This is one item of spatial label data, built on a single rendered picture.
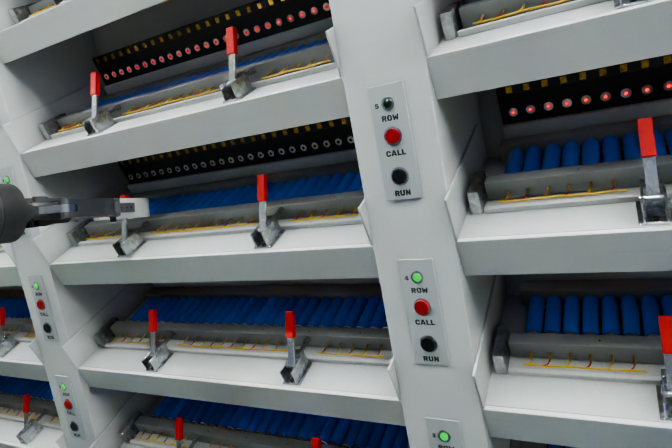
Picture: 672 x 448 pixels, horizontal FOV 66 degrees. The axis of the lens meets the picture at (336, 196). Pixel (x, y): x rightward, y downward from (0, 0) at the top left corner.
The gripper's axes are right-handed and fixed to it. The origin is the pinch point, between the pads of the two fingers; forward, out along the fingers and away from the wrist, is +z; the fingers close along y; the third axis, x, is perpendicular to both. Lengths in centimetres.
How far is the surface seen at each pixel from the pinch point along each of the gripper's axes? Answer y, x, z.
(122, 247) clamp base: 0.9, -5.9, -1.2
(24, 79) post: -18.1, 23.5, -3.1
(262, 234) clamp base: 27.5, -5.5, -1.4
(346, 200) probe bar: 36.7, -2.2, 4.5
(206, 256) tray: 17.4, -7.9, -1.0
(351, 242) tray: 39.3, -7.3, -0.1
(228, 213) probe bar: 17.1, -2.3, 4.5
